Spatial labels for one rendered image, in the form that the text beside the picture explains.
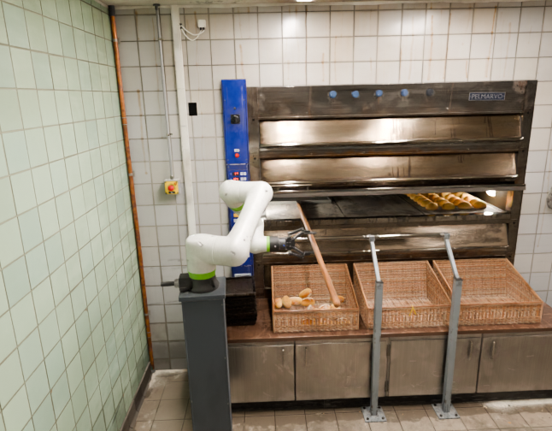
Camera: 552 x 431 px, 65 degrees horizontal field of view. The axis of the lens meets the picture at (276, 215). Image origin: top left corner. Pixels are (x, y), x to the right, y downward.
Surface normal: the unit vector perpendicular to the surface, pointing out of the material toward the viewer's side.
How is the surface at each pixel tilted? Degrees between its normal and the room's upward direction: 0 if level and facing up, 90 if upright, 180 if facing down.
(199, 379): 90
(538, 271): 90
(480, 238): 70
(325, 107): 90
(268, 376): 90
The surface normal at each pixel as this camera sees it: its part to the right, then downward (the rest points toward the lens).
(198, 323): 0.11, 0.26
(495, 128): 0.02, -0.08
